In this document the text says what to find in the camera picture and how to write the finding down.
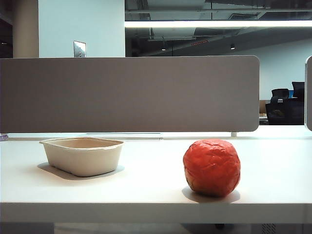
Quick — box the ceiling ventilation duct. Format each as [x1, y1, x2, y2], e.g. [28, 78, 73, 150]
[148, 27, 196, 41]

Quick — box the black mesh office chair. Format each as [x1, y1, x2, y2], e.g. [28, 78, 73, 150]
[265, 98, 305, 126]

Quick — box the tall black office chair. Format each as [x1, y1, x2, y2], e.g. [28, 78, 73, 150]
[292, 81, 305, 99]

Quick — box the beige paper lunchbox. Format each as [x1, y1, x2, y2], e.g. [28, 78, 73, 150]
[39, 137, 125, 177]

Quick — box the black office chair headrest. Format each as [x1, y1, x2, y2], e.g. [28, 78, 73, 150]
[271, 88, 289, 103]

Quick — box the metal wall switch plate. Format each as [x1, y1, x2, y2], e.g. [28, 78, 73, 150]
[74, 40, 86, 58]

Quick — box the beige round column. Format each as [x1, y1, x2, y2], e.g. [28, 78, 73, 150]
[12, 0, 39, 59]

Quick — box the wrinkled orange fruit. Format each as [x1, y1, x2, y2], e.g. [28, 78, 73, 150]
[183, 139, 241, 197]

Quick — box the long grey desk divider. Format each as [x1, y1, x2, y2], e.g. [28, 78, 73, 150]
[0, 55, 260, 134]

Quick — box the grey desk divider white-edged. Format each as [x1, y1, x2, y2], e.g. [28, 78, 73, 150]
[304, 55, 312, 132]

